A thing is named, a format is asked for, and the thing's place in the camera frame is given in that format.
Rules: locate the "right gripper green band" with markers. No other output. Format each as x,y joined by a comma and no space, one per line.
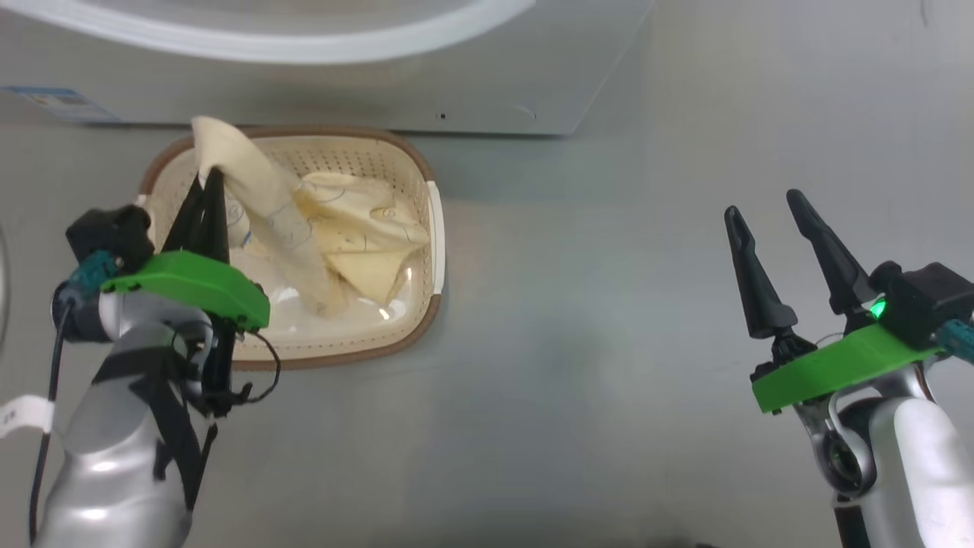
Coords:
837,369

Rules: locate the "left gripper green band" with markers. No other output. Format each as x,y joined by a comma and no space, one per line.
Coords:
198,285

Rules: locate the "cream and blue patterned cloth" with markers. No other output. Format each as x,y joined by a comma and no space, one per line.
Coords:
274,213

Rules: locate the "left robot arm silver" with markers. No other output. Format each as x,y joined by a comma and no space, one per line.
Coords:
106,457

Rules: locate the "white front-load washing machine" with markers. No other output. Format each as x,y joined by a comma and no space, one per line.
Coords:
380,91

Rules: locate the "blue energy label sticker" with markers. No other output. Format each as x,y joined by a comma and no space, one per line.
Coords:
61,103

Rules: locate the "cream perforated laundry basket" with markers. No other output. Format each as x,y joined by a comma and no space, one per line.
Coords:
358,342

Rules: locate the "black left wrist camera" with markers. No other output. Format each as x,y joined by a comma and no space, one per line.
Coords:
110,232

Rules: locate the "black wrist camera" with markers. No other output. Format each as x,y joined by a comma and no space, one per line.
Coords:
110,232
928,301

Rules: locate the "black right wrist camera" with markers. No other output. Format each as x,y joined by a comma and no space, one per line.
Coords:
928,301

